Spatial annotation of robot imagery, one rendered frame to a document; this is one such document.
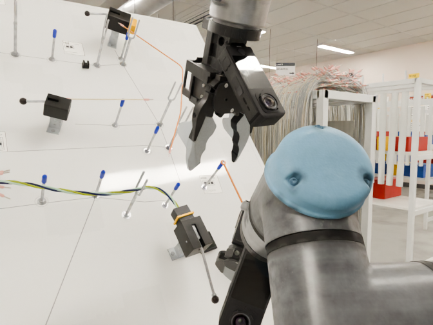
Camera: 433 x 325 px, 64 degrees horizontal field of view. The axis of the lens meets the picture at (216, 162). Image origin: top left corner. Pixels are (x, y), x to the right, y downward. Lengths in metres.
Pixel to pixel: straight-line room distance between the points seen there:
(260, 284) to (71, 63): 0.72
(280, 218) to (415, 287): 0.10
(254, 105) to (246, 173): 0.48
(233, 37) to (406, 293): 0.33
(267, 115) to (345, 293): 0.24
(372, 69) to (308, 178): 9.73
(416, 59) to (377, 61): 0.95
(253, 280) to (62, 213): 0.40
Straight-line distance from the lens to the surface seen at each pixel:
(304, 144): 0.26
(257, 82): 0.45
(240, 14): 0.46
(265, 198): 0.29
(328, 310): 0.25
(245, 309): 0.43
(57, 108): 0.75
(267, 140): 1.47
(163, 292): 0.67
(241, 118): 0.52
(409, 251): 3.39
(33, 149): 0.77
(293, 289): 0.26
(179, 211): 0.65
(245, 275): 0.41
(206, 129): 0.49
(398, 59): 9.68
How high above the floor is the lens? 1.29
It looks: 5 degrees down
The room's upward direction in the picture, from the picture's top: straight up
